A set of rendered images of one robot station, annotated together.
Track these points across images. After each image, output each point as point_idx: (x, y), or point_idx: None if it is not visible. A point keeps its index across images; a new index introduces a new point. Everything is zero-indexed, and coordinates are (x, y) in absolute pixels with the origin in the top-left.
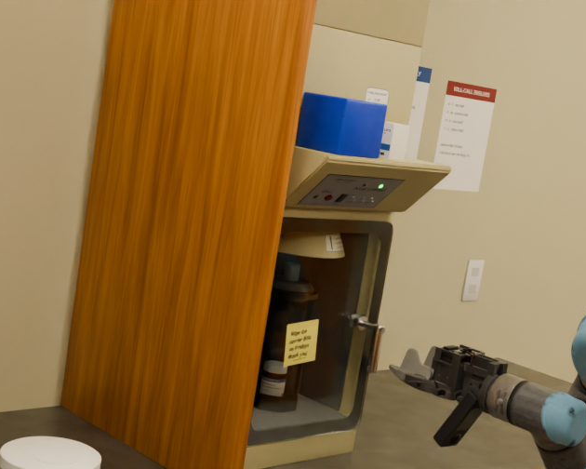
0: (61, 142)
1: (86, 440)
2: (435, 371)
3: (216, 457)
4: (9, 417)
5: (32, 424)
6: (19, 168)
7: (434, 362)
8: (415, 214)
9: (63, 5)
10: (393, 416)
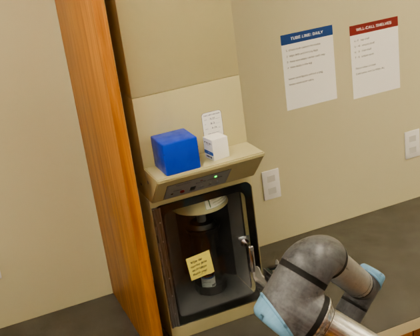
0: (69, 161)
1: (111, 321)
2: (267, 281)
3: None
4: (80, 307)
5: (89, 312)
6: (49, 183)
7: (265, 277)
8: (346, 119)
9: (44, 91)
10: None
